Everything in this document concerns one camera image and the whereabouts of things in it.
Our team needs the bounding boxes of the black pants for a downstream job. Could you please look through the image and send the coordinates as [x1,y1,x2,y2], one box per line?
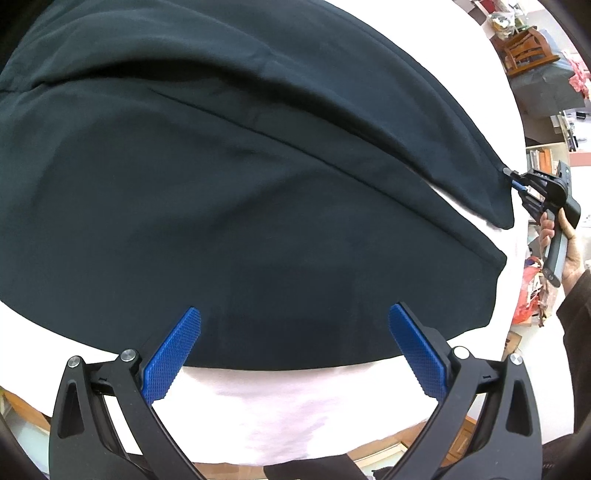
[1,1,514,371]

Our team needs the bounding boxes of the person's right hand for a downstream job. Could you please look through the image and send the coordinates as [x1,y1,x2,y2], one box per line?
[538,209,587,292]

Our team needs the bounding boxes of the grey sofa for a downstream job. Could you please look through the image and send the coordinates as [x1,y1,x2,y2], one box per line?
[509,59,585,118]

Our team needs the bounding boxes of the red plastic bag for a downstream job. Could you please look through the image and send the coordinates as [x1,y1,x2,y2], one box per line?
[512,256,551,327]

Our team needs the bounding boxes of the wooden chair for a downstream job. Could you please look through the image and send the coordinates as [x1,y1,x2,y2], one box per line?
[500,27,560,78]

